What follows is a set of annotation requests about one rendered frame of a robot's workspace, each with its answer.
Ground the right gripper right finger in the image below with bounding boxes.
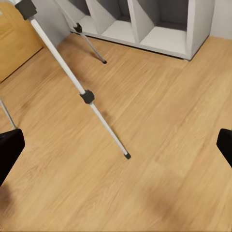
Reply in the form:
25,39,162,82
217,128,232,167

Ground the camera tripod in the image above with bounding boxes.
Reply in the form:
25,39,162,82
0,0,131,160

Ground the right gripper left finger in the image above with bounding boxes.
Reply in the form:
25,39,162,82
0,129,25,186

